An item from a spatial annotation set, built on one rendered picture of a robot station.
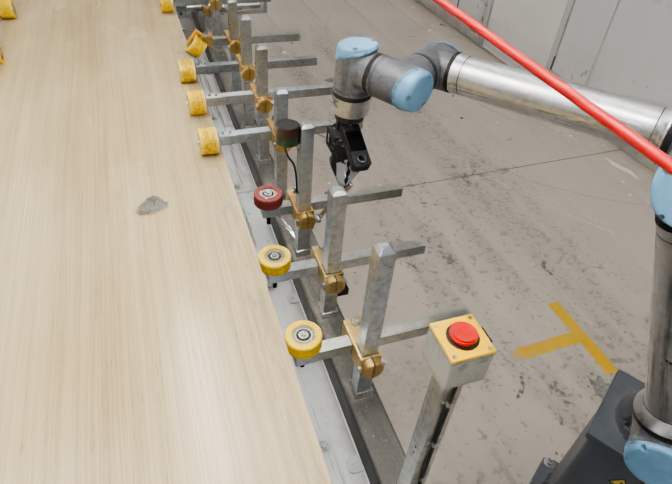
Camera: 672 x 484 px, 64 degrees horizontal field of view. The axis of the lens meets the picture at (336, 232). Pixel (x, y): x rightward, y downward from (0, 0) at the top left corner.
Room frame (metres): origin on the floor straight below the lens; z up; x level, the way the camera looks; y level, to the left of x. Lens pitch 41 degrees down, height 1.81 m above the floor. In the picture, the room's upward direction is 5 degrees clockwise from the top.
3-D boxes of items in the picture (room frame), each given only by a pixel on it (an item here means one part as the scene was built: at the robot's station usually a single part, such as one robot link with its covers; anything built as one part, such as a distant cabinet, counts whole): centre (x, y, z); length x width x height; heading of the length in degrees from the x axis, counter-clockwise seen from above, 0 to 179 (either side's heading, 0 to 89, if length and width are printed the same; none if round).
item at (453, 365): (0.48, -0.19, 1.18); 0.07 x 0.07 x 0.08; 22
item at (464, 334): (0.48, -0.19, 1.22); 0.04 x 0.04 x 0.02
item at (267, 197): (1.19, 0.20, 0.85); 0.08 x 0.08 x 0.11
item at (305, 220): (1.21, 0.11, 0.85); 0.13 x 0.06 x 0.05; 22
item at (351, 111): (1.14, 0.00, 1.23); 0.10 x 0.09 x 0.05; 112
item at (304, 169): (1.19, 0.10, 0.90); 0.03 x 0.03 x 0.48; 22
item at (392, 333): (0.78, -0.13, 0.83); 0.43 x 0.03 x 0.04; 112
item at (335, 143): (1.15, 0.00, 1.14); 0.09 x 0.08 x 0.12; 22
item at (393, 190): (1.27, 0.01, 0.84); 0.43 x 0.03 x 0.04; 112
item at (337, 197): (0.95, 0.00, 0.87); 0.03 x 0.03 x 0.48; 22
